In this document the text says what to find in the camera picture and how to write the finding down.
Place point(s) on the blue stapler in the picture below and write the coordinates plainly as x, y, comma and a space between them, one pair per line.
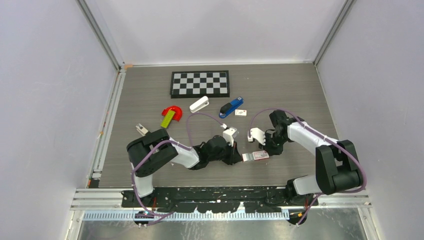
230, 107

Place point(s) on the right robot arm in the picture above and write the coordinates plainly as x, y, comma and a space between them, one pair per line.
335, 161

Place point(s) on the red arch toy block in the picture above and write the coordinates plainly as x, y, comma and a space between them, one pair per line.
178, 112

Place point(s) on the checkerboard calibration board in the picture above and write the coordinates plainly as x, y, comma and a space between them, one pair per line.
197, 84

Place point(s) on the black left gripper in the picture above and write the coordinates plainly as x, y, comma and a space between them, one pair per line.
234, 156

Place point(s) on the green lego brick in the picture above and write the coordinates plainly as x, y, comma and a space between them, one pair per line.
168, 117

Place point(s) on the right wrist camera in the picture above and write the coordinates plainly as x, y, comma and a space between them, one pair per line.
256, 135

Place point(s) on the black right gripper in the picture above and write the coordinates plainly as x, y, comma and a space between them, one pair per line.
270, 150

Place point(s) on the black and white stapler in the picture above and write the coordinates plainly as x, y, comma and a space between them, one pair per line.
142, 130

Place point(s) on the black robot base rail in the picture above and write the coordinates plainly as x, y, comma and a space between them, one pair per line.
218, 199

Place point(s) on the red white staple box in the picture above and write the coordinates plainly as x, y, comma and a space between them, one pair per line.
260, 155

